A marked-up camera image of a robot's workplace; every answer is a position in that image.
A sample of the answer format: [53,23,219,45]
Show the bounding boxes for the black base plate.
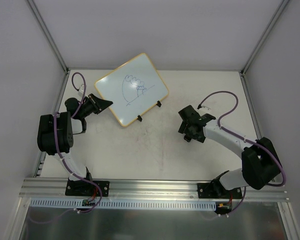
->
[65,180,110,197]
[196,182,243,200]

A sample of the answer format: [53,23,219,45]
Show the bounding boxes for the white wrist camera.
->
[197,106,211,113]
[77,84,86,97]

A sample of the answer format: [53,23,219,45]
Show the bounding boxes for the yellow framed whiteboard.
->
[94,53,169,127]

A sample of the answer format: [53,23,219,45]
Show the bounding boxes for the right aluminium frame post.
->
[240,0,290,77]

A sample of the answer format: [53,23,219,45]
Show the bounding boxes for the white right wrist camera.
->
[197,106,211,113]

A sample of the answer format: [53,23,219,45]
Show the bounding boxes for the aluminium frame post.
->
[240,0,290,77]
[25,0,69,73]

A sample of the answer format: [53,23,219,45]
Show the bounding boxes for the black right easel foot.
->
[156,100,162,108]

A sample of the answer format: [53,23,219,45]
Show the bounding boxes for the black left easel foot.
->
[137,115,143,122]

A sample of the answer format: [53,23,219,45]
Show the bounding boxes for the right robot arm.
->
[178,105,283,198]

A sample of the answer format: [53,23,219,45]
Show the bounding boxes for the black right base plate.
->
[196,182,243,200]

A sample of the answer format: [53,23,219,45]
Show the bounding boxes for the left aluminium frame post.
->
[25,0,69,73]

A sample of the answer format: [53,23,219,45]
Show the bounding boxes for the aluminium mounting rail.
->
[18,177,290,203]

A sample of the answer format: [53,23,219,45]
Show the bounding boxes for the black easel foot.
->
[156,100,162,108]
[137,115,143,122]

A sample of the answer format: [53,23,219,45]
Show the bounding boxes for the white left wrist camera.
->
[77,84,86,97]

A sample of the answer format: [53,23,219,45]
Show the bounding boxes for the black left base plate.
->
[65,180,110,197]

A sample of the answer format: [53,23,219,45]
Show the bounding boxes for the white slotted cable duct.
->
[29,197,217,212]

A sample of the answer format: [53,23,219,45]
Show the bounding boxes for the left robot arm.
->
[37,93,113,195]

